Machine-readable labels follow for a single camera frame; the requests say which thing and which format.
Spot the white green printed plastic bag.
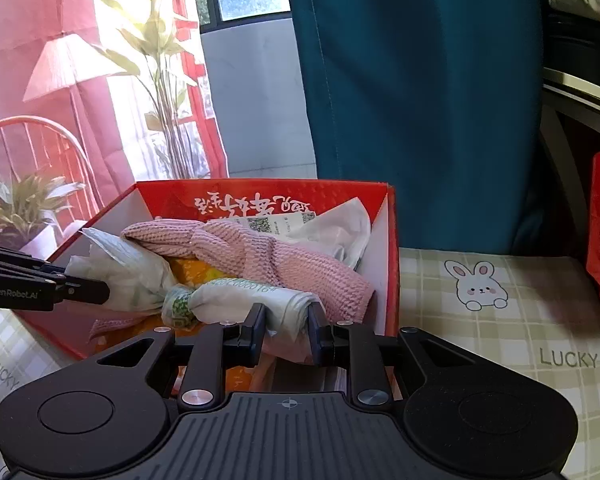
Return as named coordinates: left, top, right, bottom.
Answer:
left=161, top=278, right=321, bottom=363

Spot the potted green plant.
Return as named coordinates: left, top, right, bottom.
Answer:
left=0, top=174, right=86, bottom=257

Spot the red strawberry cardboard box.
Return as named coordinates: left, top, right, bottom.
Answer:
left=12, top=178, right=401, bottom=394

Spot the pink knitted cloth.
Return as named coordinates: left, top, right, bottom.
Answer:
left=69, top=219, right=374, bottom=344

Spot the white paper in box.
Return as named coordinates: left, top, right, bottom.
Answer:
left=230, top=197, right=372, bottom=269

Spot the pink printed backdrop curtain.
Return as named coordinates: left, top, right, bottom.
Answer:
left=0, top=0, right=231, bottom=241

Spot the plaid bunny tablecloth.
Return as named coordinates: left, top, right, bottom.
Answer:
left=0, top=248, right=600, bottom=479

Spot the teal curtain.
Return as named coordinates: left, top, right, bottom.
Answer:
left=289, top=0, right=541, bottom=254

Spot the cluttered side shelf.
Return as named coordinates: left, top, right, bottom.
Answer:
left=541, top=0, right=600, bottom=252

